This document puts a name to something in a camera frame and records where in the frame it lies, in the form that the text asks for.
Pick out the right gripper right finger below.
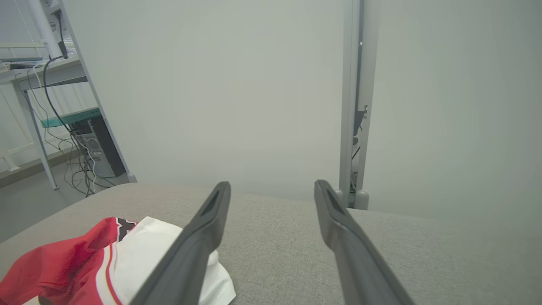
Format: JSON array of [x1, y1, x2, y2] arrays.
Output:
[[314, 180, 415, 305]]

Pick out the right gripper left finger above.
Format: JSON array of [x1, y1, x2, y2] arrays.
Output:
[[130, 181, 232, 305]]

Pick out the red and white jersey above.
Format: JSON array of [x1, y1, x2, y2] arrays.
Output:
[[0, 216, 237, 305]]

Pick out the green shelf board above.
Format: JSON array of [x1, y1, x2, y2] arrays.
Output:
[[41, 108, 102, 128]]

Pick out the white desk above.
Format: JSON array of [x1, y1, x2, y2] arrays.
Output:
[[0, 40, 89, 191]]

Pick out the white pole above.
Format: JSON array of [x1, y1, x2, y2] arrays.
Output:
[[28, 0, 64, 60]]

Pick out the grey partition joint post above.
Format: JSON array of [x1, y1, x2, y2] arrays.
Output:
[[339, 0, 381, 208]]

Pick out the white cable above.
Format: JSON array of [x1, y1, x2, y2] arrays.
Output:
[[32, 61, 97, 194]]

